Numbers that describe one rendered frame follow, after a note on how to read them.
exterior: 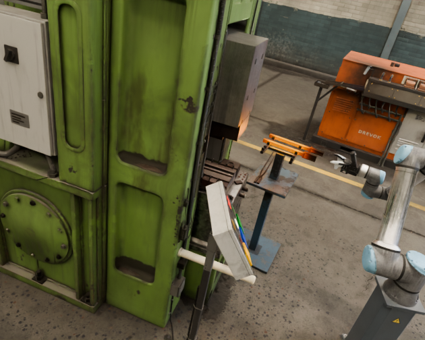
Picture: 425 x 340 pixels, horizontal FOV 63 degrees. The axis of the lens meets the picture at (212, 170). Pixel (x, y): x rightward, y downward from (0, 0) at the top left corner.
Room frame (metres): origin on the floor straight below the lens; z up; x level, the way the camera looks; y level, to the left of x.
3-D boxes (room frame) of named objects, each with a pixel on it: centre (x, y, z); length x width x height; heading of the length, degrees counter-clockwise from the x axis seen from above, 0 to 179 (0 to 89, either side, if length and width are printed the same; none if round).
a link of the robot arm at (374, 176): (2.16, -1.11, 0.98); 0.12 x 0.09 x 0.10; 68
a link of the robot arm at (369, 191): (2.15, -1.13, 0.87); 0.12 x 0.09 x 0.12; 82
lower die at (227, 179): (1.81, 0.08, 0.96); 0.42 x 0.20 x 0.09; 76
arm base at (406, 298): (1.49, -1.20, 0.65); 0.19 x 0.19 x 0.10
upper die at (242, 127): (1.81, 0.08, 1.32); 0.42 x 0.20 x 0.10; 76
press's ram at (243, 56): (1.85, 0.07, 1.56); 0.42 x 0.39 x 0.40; 76
